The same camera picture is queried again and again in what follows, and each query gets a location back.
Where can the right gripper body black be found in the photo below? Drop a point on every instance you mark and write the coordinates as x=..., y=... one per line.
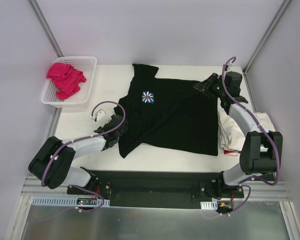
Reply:
x=209, y=85

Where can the red white folded shirt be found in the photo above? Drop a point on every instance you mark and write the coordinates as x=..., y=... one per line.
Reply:
x=231, y=153

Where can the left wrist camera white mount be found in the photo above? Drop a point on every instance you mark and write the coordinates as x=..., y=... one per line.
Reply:
x=101, y=117

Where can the aluminium rail extrusion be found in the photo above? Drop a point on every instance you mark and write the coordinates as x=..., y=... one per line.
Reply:
x=259, y=190

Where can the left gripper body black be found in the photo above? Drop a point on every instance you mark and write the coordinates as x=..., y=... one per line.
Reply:
x=115, y=124

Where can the black t shirt daisy logo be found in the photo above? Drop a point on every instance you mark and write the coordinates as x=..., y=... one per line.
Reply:
x=167, y=113

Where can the left aluminium frame post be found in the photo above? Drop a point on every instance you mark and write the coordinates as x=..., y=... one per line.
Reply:
x=34, y=5

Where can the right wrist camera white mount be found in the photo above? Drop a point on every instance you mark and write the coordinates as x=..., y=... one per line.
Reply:
x=228, y=67

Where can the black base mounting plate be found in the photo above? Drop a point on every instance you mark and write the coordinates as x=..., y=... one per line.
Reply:
x=172, y=190

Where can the right aluminium frame post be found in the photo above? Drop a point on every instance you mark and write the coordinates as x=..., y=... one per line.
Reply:
x=267, y=34

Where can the white cable duct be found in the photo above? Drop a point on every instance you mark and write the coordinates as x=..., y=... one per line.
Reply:
x=69, y=201
x=209, y=205

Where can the aluminium frame post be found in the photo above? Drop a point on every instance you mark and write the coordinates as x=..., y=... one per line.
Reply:
x=34, y=5
x=267, y=34

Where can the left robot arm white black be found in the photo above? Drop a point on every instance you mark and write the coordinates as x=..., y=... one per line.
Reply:
x=53, y=162

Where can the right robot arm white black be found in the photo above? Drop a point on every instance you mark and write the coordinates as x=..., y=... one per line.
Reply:
x=262, y=149

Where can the pink t shirt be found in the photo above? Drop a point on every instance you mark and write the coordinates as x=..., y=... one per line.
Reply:
x=66, y=78

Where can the left white cable duct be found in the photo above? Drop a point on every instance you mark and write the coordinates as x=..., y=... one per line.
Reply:
x=69, y=201

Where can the white plastic basket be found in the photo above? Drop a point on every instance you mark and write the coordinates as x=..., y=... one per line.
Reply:
x=80, y=100

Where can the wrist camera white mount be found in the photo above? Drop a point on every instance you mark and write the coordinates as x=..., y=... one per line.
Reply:
x=228, y=67
x=101, y=117

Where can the right white cable duct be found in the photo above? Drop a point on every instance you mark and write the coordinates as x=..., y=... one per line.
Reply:
x=209, y=205

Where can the folded white t shirt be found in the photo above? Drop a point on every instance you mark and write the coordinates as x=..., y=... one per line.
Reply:
x=231, y=137

